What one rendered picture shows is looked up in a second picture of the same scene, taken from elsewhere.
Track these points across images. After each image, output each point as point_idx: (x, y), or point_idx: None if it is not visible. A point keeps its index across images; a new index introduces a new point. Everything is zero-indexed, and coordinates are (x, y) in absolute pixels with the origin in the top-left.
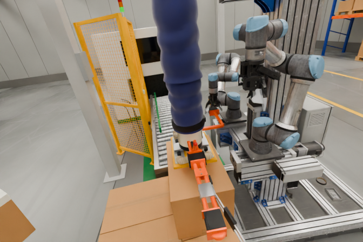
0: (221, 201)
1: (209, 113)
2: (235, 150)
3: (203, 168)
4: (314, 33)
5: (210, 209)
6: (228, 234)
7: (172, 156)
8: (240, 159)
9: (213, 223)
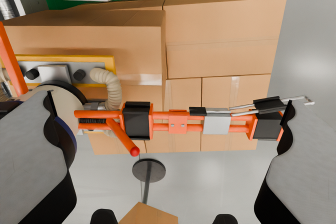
0: (162, 45)
1: None
2: None
3: (171, 119)
4: None
5: (254, 130)
6: (171, 22)
7: (95, 133)
8: None
9: (273, 132)
